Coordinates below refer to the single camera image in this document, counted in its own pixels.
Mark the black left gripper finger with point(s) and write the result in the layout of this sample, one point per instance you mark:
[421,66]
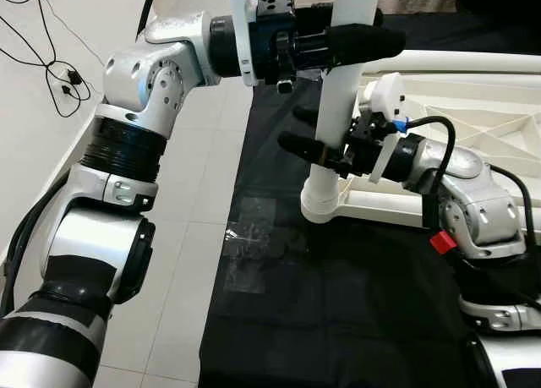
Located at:
[372,43]
[313,18]

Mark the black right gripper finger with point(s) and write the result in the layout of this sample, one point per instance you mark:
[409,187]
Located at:
[308,116]
[308,150]

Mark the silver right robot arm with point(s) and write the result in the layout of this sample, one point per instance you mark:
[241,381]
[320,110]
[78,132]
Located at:
[473,210]

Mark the white plastic table top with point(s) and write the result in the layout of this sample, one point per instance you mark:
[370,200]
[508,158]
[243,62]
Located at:
[482,117]

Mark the black table cloth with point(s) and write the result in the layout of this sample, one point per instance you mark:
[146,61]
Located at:
[338,320]

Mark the black power adapter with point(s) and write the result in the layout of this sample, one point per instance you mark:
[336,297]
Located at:
[72,82]

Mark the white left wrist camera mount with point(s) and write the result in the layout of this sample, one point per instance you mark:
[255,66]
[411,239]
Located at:
[241,33]

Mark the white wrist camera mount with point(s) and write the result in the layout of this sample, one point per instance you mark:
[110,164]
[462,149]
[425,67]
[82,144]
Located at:
[241,33]
[385,92]

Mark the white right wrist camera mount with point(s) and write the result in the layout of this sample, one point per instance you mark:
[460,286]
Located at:
[385,92]

